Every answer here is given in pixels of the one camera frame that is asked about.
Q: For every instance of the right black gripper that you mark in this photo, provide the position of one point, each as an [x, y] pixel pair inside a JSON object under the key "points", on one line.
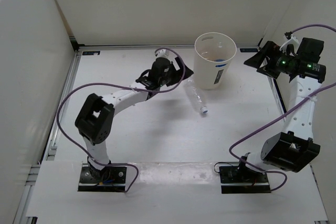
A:
{"points": [[257, 60]]}

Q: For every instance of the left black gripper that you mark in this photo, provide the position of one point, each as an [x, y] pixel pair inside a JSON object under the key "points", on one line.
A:
{"points": [[177, 73]]}

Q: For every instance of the clear plastic bottle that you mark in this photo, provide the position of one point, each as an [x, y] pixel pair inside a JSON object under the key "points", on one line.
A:
{"points": [[195, 97]]}

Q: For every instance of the blue label water bottle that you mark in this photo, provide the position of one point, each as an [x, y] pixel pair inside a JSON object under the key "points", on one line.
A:
{"points": [[220, 63]]}

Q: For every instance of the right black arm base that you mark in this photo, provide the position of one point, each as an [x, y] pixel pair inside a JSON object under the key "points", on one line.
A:
{"points": [[237, 179]]}

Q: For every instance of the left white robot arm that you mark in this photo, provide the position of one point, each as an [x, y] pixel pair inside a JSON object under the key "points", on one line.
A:
{"points": [[95, 118]]}

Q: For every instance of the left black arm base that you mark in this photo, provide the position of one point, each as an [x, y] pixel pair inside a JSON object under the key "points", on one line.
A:
{"points": [[111, 179]]}

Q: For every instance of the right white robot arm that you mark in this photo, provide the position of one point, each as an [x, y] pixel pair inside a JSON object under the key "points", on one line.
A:
{"points": [[293, 148]]}

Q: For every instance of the cream plastic bin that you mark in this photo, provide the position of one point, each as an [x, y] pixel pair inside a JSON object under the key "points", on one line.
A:
{"points": [[208, 47]]}

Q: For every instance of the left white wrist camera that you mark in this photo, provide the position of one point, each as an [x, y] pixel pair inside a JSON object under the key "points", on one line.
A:
{"points": [[162, 53]]}

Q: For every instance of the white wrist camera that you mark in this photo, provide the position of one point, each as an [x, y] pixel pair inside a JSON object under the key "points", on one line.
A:
{"points": [[290, 45], [162, 53]]}

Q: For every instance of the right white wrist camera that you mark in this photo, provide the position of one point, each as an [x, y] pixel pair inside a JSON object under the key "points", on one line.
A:
{"points": [[290, 45]]}

